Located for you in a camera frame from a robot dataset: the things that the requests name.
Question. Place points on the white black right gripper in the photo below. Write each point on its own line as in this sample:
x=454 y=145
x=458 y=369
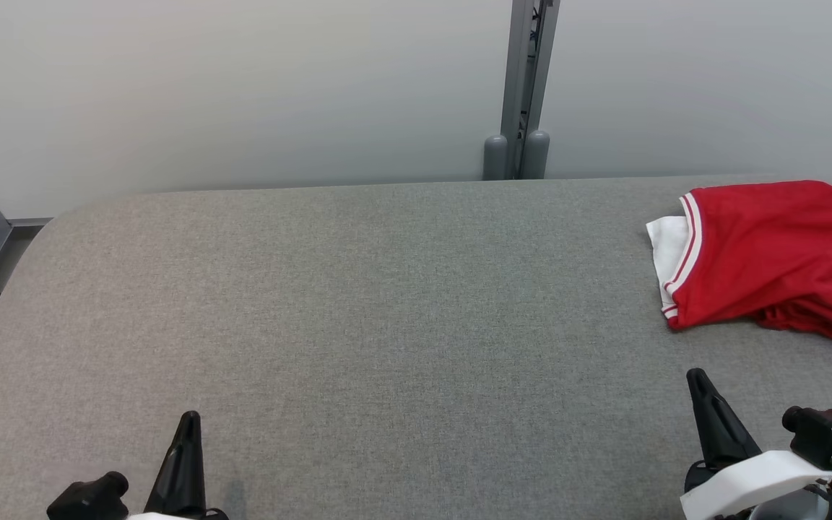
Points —
x=741 y=480

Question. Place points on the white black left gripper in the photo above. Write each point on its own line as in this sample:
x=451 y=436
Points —
x=170 y=517

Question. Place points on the red white printed jersey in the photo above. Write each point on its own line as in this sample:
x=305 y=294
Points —
x=777 y=245

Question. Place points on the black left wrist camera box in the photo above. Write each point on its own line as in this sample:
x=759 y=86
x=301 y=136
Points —
x=91 y=498

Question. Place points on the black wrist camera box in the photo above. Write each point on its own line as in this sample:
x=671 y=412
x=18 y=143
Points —
x=91 y=498
x=824 y=433

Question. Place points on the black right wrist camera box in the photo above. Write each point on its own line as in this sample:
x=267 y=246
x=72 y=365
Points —
x=824 y=433

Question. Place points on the grey metal wall post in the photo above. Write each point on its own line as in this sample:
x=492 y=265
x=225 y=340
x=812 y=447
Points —
x=524 y=87

